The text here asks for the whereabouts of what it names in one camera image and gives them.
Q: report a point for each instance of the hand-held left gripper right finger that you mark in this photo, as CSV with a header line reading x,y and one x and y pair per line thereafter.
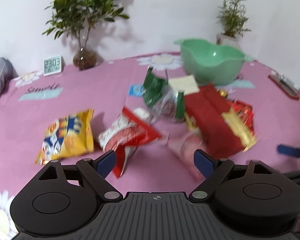
x,y
203,162

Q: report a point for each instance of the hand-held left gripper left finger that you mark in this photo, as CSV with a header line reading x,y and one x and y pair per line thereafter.
x,y
107,162

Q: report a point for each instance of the red and gold snack packet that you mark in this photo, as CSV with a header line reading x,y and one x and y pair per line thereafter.
x,y
242,120

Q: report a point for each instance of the white snack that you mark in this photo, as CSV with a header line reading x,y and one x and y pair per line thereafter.
x,y
143,115

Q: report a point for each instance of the cream packet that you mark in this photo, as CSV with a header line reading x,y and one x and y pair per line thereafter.
x,y
183,85

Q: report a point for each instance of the green snack packet clear window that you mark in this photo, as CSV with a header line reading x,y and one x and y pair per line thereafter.
x,y
152,87

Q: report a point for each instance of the green plastic bowl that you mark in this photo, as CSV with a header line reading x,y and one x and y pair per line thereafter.
x,y
210,62

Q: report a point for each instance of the pink snack packet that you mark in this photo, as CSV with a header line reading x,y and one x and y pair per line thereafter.
x,y
187,145

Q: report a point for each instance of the red and white snack bag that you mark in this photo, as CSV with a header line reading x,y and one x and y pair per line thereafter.
x,y
125,135

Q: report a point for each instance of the red box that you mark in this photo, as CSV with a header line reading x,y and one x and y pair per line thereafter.
x,y
210,115

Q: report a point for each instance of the yellow snack bag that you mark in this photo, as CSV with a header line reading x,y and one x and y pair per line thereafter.
x,y
65,137

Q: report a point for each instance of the red phone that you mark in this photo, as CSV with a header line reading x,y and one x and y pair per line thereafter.
x,y
286,87

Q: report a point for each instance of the pink printed mat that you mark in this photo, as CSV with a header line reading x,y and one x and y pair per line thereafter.
x,y
65,110

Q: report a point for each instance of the small gold wrapped candy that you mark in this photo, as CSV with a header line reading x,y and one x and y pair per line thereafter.
x,y
223,93

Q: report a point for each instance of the broad-leaf plant in glass vase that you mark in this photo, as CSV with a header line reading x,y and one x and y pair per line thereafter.
x,y
86,57

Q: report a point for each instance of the white digital clock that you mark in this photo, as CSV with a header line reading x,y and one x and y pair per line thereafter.
x,y
53,65

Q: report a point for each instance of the small-leaf plant in printed jar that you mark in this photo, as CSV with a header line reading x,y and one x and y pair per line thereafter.
x,y
226,40

